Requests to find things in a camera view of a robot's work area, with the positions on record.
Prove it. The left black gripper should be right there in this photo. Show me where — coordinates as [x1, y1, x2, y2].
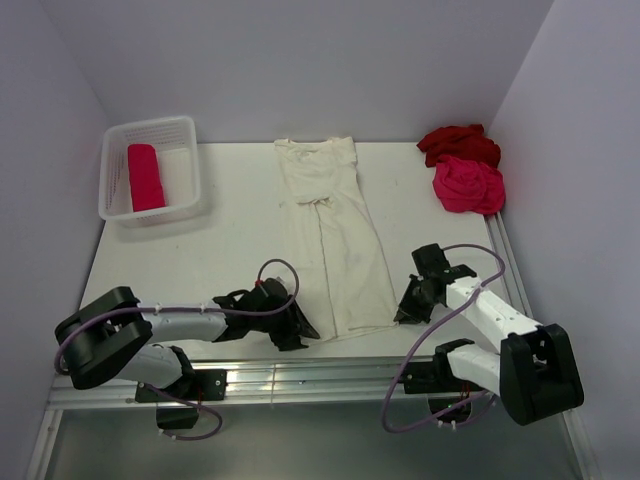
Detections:
[251, 294, 319, 350]

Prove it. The white t shirt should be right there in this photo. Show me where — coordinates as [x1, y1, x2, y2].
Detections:
[274, 137, 397, 342]

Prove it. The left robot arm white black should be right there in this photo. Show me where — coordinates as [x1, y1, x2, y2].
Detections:
[54, 278, 320, 399]

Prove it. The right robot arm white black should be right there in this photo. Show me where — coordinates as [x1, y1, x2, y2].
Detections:
[388, 243, 585, 427]

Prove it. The dark red t shirt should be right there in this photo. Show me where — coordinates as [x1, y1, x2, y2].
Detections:
[417, 124, 501, 168]

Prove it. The rolled pink t shirt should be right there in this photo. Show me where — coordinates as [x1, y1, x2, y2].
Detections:
[127, 144, 166, 212]

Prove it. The white plastic basket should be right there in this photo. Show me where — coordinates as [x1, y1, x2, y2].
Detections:
[98, 116, 203, 227]

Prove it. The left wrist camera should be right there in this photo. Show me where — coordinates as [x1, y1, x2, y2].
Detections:
[255, 278, 290, 302]

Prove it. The aluminium rail frame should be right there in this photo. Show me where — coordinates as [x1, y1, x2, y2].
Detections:
[25, 214, 603, 479]

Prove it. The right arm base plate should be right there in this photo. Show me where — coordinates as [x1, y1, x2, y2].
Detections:
[399, 357, 484, 395]

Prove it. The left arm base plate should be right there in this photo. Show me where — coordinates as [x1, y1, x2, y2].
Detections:
[134, 368, 227, 434]

